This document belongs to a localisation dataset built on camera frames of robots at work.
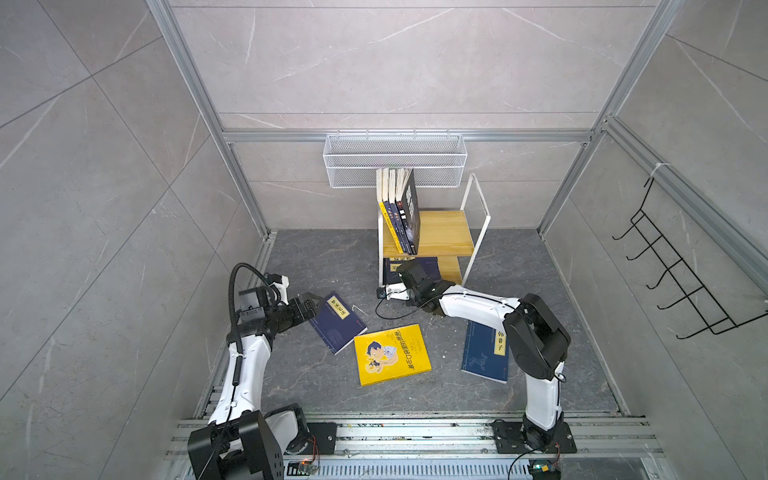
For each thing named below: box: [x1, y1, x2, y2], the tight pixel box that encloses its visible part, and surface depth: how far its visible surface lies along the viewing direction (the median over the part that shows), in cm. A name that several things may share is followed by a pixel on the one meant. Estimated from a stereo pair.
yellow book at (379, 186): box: [376, 168, 404, 254], surface depth 78 cm
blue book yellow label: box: [461, 320, 509, 384], surface depth 87 cm
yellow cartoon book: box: [354, 324, 433, 387], surface depth 88 cm
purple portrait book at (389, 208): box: [382, 168, 409, 255], surface depth 77 cm
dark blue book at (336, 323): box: [309, 291, 368, 355], surface depth 95 cm
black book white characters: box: [396, 168, 421, 256], surface depth 79 cm
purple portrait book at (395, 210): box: [389, 168, 413, 255], surface depth 77 cm
